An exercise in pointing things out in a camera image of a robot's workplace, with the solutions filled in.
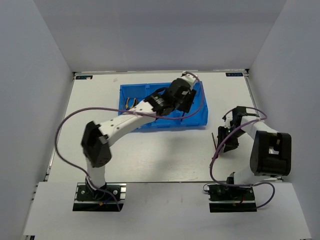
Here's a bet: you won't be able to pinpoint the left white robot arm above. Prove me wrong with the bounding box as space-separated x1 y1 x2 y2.
81 74 197 200

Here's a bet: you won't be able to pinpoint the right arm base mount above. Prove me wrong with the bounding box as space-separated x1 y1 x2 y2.
203 183 257 213

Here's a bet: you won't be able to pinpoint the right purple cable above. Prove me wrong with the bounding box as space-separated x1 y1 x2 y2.
209 107 277 210

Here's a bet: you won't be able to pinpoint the purple cable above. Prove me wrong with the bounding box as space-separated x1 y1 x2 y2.
54 71 203 211
209 107 277 210

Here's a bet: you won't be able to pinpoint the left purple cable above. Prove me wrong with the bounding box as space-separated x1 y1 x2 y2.
54 71 203 211

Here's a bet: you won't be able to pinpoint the right corner label sticker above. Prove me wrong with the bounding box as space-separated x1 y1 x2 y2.
225 72 244 77

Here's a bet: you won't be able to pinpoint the blue three-compartment bin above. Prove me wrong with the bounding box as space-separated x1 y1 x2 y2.
118 82 208 130

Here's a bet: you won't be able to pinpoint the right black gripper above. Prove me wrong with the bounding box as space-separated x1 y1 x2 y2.
217 125 247 152

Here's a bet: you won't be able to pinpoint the left corner label sticker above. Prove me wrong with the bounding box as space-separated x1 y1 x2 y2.
75 75 93 80

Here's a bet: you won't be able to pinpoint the thin straight hex key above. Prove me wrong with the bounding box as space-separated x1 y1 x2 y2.
211 132 217 150

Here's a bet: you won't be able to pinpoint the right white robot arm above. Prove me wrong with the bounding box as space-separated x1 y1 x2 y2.
217 106 292 200

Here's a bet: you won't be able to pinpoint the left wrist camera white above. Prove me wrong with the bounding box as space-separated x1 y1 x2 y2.
180 71 198 89

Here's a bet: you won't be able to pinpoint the yellow black pliers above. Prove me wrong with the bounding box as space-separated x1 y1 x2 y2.
125 97 139 111

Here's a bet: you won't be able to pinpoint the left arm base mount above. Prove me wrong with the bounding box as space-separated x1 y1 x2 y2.
72 183 127 212

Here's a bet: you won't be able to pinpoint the corner label sticker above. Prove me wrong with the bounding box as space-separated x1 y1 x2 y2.
75 75 93 80
225 72 244 77

